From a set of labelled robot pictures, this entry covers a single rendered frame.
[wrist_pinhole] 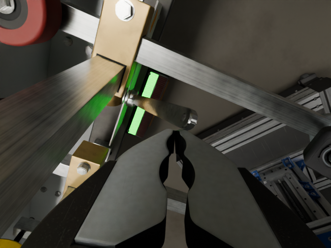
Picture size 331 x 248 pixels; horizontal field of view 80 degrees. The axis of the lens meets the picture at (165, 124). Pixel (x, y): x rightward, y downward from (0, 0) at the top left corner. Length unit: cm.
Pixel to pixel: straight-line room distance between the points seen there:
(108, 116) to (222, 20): 83
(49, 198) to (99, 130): 43
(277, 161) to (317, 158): 102
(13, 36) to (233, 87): 25
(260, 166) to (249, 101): 99
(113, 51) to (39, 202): 74
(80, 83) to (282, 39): 115
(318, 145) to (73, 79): 23
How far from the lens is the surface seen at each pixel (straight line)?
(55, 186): 82
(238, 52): 118
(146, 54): 26
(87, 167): 36
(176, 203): 42
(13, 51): 48
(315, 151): 25
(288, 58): 129
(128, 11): 24
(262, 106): 30
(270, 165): 126
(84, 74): 20
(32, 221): 63
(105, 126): 50
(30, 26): 25
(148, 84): 44
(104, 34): 26
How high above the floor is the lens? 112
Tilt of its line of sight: 62 degrees down
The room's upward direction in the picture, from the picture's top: 175 degrees counter-clockwise
